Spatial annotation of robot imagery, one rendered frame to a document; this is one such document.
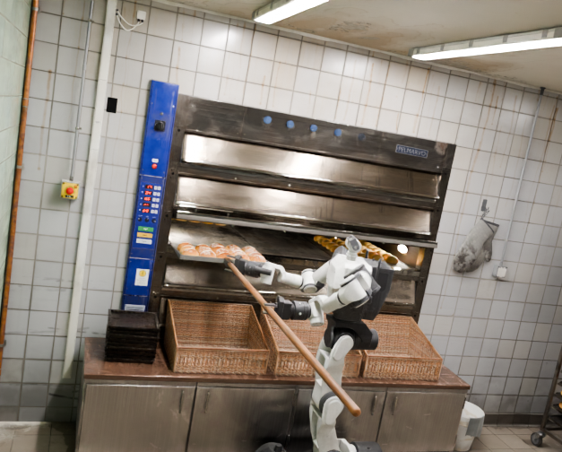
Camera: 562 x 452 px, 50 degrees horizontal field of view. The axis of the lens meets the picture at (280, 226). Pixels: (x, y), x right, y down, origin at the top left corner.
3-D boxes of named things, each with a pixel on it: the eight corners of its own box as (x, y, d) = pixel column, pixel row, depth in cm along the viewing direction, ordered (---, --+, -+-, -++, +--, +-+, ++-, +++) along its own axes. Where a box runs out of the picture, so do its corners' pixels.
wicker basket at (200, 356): (160, 340, 377) (167, 298, 373) (246, 343, 396) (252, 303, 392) (171, 373, 332) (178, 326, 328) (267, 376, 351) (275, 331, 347)
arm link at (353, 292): (331, 318, 271) (358, 306, 257) (318, 299, 271) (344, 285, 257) (344, 308, 278) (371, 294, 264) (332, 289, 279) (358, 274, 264)
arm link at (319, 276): (313, 280, 358) (338, 260, 346) (315, 298, 349) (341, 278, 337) (298, 273, 352) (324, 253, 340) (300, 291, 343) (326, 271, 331)
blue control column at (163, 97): (100, 317, 557) (131, 84, 523) (118, 318, 562) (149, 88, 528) (105, 424, 377) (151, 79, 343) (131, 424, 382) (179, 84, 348)
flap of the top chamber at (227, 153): (180, 162, 360) (184, 130, 363) (435, 200, 418) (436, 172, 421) (181, 161, 356) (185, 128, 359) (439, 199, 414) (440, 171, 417)
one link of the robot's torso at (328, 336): (367, 344, 333) (372, 315, 330) (377, 354, 321) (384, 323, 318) (320, 343, 323) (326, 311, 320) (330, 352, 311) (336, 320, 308)
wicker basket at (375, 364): (332, 348, 416) (340, 310, 412) (403, 352, 434) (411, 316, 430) (361, 378, 371) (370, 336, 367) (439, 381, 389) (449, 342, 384)
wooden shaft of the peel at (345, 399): (361, 418, 185) (363, 409, 184) (352, 418, 184) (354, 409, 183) (231, 266, 344) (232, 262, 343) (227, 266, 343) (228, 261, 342)
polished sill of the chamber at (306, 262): (165, 250, 375) (166, 244, 374) (415, 274, 433) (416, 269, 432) (167, 252, 369) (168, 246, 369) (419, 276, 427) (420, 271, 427)
